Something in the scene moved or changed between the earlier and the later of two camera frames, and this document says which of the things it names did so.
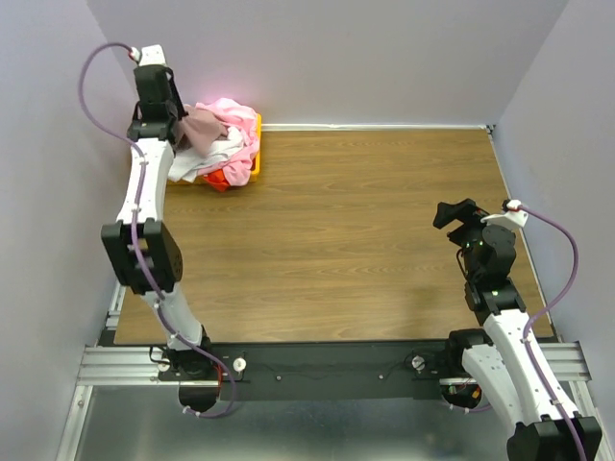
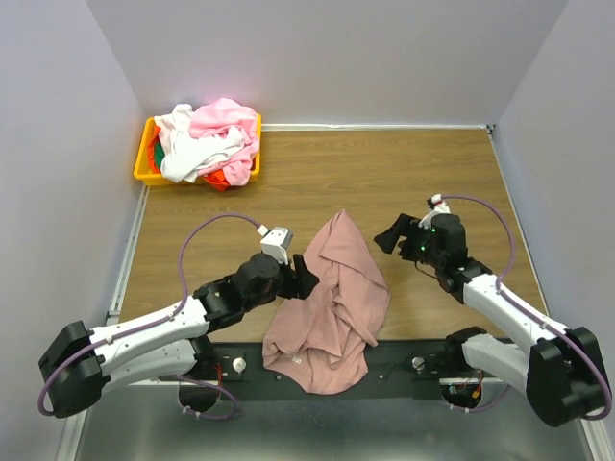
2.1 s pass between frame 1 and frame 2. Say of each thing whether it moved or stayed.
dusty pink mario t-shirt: moved
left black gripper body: moved
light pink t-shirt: stayed
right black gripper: moved
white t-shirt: stayed
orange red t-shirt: stayed
